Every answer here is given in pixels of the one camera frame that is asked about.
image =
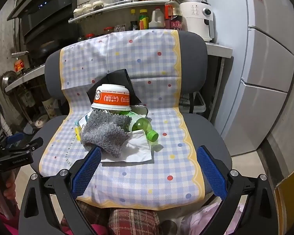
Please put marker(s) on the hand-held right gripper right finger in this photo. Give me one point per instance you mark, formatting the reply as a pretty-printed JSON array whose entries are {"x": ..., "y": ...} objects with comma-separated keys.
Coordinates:
[{"x": 210, "y": 173}]

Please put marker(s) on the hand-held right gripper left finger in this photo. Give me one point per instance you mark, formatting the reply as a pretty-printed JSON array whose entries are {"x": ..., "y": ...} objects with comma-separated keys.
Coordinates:
[{"x": 87, "y": 171}]

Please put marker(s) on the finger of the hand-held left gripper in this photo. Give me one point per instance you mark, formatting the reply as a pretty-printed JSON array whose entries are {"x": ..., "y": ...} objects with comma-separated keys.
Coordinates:
[
  {"x": 22, "y": 148},
  {"x": 14, "y": 138}
]

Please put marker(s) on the grey and white fleece cloth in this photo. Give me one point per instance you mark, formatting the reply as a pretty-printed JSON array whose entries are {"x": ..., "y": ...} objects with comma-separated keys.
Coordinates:
[{"x": 103, "y": 132}]

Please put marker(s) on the pink plastic bag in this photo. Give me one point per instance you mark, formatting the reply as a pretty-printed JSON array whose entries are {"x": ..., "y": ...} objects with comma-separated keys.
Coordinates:
[{"x": 201, "y": 215}]

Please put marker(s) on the white printed wrapper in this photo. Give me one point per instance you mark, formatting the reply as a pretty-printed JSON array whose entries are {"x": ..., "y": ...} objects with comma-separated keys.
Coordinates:
[{"x": 82, "y": 123}]

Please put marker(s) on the white paper tissue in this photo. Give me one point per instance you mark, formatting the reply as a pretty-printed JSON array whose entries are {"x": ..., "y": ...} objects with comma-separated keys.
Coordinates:
[{"x": 134, "y": 149}]

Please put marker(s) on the green plastic bottle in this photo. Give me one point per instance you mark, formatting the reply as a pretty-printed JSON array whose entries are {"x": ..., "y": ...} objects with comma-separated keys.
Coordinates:
[{"x": 139, "y": 126}]

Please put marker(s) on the orange white instant noodle bowl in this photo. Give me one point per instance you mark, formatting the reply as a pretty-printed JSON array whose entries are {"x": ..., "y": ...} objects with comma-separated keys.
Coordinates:
[{"x": 111, "y": 99}]

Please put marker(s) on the black plastic bag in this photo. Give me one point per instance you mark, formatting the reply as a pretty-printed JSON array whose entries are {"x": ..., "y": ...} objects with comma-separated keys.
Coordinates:
[{"x": 120, "y": 77}]

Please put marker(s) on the person's left forearm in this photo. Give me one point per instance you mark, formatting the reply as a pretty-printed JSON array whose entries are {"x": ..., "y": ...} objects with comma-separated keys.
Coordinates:
[{"x": 5, "y": 227}]

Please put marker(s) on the person's left hand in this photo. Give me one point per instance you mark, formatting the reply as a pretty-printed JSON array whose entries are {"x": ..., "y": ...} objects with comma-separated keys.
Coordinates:
[{"x": 9, "y": 183}]

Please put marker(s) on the steel pot lid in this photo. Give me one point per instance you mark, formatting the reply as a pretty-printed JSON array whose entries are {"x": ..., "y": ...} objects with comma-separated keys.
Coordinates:
[{"x": 8, "y": 79}]

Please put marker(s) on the red labelled bottle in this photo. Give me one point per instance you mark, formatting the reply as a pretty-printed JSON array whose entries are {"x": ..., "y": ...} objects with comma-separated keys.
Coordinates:
[{"x": 19, "y": 65}]

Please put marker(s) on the person's plaid trouser leg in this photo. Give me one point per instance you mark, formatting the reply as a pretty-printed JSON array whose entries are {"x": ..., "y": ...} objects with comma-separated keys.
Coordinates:
[{"x": 132, "y": 220}]

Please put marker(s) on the white storage bin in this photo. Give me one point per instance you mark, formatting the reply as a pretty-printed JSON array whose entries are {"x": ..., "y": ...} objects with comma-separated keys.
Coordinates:
[{"x": 198, "y": 102}]

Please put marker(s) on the yellow panel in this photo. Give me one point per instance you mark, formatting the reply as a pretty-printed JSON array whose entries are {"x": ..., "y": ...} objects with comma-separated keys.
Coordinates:
[{"x": 291, "y": 205}]

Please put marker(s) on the black wok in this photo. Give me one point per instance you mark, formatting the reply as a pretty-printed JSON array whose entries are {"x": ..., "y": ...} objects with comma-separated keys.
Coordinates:
[{"x": 45, "y": 50}]

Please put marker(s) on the grey office chair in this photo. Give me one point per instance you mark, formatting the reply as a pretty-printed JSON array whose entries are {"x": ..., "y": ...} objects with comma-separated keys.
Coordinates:
[{"x": 196, "y": 53}]

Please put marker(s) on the blue checked dotted cloth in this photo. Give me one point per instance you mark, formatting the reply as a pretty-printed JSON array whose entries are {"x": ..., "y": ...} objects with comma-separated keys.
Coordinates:
[{"x": 142, "y": 61}]

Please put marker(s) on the white kitchen counter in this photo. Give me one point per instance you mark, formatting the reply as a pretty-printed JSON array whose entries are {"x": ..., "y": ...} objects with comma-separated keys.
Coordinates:
[{"x": 218, "y": 49}]

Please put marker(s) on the black range hood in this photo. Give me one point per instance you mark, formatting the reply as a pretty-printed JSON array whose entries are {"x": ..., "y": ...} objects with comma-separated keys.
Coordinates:
[{"x": 39, "y": 5}]

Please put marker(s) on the white refrigerator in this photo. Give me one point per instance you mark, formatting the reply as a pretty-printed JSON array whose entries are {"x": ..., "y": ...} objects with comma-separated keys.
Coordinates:
[{"x": 264, "y": 53}]

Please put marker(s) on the white lidded jar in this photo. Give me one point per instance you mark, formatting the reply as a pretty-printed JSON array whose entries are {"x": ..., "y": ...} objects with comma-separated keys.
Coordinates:
[
  {"x": 87, "y": 9},
  {"x": 77, "y": 13},
  {"x": 98, "y": 6}
]

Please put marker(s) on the dark bottle yellow cap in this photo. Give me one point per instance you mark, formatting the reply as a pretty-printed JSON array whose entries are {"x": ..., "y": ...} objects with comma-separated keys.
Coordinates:
[{"x": 134, "y": 22}]

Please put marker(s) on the white air fryer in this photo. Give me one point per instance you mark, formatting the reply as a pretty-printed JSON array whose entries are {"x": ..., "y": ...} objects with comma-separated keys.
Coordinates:
[{"x": 193, "y": 17}]

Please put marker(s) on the green labelled bottle yellow cap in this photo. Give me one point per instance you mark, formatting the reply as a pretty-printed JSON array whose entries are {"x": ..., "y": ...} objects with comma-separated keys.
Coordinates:
[{"x": 143, "y": 20}]

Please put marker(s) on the white jug brown sauce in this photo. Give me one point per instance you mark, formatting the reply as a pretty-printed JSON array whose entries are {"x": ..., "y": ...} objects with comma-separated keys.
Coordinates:
[{"x": 156, "y": 20}]

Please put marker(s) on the large oil bottle orange cap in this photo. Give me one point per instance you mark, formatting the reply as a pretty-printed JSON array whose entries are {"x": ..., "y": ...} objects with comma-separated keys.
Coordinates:
[{"x": 173, "y": 14}]

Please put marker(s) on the white corner shelf rack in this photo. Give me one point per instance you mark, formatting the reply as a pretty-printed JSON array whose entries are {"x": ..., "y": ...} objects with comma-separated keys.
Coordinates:
[{"x": 112, "y": 6}]

